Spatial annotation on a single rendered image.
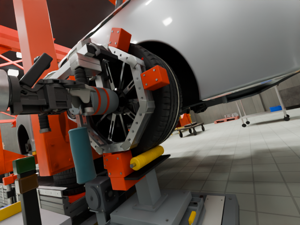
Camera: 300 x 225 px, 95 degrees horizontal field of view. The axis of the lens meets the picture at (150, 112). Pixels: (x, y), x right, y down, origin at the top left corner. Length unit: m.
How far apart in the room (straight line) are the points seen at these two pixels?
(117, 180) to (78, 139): 0.27
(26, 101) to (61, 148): 0.70
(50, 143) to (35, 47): 0.65
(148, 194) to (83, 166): 0.39
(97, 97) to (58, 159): 0.55
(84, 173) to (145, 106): 0.43
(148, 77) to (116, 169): 0.46
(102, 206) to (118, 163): 0.37
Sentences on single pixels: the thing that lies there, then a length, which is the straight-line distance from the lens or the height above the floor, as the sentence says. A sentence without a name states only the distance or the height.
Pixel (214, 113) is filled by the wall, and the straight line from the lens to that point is 9.03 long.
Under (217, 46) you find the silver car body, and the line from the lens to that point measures 0.93.
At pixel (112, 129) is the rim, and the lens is 0.87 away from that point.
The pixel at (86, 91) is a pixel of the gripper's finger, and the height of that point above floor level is 0.81.
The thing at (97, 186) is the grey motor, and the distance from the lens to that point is 0.99.
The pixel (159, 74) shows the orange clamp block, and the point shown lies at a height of 0.85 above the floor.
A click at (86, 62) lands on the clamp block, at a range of 0.54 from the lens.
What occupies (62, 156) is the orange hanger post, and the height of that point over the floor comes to 0.61.
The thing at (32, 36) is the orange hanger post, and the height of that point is 1.44.
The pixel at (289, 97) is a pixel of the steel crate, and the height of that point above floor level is 0.48.
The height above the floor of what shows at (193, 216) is 0.18.
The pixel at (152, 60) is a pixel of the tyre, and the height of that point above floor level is 0.96.
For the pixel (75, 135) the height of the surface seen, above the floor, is 0.71.
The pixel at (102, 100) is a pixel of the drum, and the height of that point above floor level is 0.83.
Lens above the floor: 0.66
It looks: 6 degrees up
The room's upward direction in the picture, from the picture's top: 14 degrees counter-clockwise
